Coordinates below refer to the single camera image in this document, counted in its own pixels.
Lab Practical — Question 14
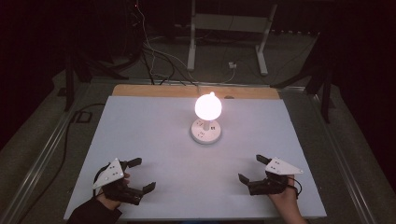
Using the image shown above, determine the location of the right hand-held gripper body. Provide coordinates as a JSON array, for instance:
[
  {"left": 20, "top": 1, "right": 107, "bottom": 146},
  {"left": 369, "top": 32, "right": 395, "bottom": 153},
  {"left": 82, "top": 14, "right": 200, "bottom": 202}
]
[{"left": 247, "top": 157, "right": 304, "bottom": 197}]

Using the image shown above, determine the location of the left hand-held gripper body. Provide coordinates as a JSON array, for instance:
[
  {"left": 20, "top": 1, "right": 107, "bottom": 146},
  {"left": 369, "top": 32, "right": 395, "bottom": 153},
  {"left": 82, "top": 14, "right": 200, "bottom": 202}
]
[{"left": 92, "top": 157, "right": 145, "bottom": 206}]

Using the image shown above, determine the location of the person's left hand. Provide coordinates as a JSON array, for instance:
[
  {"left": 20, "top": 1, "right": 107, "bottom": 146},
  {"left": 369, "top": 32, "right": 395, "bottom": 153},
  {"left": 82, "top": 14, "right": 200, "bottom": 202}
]
[{"left": 95, "top": 173, "right": 132, "bottom": 212}]

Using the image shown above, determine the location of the person's right hand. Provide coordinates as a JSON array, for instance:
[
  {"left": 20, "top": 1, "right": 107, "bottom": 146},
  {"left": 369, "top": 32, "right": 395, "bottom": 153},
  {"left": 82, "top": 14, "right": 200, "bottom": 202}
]
[{"left": 268, "top": 175, "right": 301, "bottom": 209}]

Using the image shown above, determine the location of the white table board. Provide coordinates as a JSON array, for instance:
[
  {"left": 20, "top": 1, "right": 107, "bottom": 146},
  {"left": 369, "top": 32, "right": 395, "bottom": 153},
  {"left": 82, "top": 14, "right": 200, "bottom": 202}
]
[{"left": 63, "top": 94, "right": 328, "bottom": 221}]

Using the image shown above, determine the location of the white round socket base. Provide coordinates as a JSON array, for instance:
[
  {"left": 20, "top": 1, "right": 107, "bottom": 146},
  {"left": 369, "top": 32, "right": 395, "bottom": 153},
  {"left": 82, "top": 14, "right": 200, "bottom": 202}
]
[{"left": 190, "top": 118, "right": 222, "bottom": 146}]

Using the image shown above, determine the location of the glowing white globe lamp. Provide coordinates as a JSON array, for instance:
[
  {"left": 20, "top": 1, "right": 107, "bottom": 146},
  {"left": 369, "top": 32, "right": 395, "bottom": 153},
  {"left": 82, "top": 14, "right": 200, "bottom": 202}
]
[{"left": 194, "top": 91, "right": 223, "bottom": 132}]

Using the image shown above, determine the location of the black metal stand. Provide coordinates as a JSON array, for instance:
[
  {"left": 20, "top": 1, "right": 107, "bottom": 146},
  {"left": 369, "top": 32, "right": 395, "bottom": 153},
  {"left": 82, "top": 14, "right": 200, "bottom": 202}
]
[
  {"left": 270, "top": 31, "right": 336, "bottom": 124},
  {"left": 63, "top": 46, "right": 131, "bottom": 113}
]

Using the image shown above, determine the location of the white metal stand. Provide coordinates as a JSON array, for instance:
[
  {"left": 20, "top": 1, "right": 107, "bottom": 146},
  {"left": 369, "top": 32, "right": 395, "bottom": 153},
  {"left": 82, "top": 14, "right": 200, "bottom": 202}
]
[{"left": 186, "top": 0, "right": 279, "bottom": 77}]

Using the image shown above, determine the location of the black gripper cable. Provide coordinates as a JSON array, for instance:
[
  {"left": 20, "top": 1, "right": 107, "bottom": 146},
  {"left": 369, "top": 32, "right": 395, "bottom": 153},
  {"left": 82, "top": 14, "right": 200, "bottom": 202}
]
[
  {"left": 92, "top": 164, "right": 109, "bottom": 198},
  {"left": 290, "top": 177, "right": 304, "bottom": 200}
]

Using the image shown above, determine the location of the long black floor cable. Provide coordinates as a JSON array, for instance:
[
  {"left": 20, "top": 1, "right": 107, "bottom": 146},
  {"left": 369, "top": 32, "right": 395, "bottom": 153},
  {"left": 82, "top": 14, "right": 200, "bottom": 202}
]
[{"left": 17, "top": 102, "right": 106, "bottom": 224}]

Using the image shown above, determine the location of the aluminium rail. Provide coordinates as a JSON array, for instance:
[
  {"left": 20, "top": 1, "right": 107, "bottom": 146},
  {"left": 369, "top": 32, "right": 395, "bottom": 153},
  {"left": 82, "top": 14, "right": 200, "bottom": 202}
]
[
  {"left": 0, "top": 78, "right": 95, "bottom": 224},
  {"left": 309, "top": 92, "right": 379, "bottom": 224},
  {"left": 89, "top": 77, "right": 308, "bottom": 92}
]

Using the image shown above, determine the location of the black flat bracket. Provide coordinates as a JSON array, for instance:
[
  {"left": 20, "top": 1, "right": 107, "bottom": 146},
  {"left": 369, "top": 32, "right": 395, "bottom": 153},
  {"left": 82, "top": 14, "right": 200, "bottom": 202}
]
[{"left": 72, "top": 110, "right": 93, "bottom": 124}]

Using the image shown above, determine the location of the black cable bundle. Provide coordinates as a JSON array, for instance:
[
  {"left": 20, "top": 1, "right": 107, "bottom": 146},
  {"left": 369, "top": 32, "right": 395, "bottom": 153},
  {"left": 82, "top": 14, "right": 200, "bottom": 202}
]
[{"left": 140, "top": 42, "right": 189, "bottom": 87}]

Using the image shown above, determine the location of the thin white cable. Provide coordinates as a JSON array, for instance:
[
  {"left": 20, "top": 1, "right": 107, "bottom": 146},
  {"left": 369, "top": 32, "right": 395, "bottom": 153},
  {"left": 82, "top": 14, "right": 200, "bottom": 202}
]
[{"left": 134, "top": 0, "right": 202, "bottom": 96}]

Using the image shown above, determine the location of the white plug with cable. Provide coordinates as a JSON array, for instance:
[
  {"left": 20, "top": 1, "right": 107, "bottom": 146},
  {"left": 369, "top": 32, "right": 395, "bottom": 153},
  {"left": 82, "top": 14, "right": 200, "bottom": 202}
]
[{"left": 217, "top": 61, "right": 238, "bottom": 85}]

